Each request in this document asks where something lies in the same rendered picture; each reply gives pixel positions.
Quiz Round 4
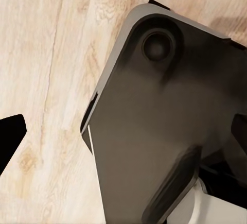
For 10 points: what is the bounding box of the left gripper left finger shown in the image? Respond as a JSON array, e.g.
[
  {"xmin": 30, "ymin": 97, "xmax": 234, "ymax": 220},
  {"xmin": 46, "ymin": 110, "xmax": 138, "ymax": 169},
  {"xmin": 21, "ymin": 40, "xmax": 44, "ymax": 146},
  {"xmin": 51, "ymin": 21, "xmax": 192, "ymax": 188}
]
[{"xmin": 0, "ymin": 114, "xmax": 27, "ymax": 176}]

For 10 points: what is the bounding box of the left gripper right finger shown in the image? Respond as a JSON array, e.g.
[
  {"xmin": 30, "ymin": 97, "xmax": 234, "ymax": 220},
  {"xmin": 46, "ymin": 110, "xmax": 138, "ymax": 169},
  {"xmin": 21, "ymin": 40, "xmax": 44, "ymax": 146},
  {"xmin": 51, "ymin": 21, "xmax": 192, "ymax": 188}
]
[{"xmin": 231, "ymin": 114, "xmax": 247, "ymax": 155}]

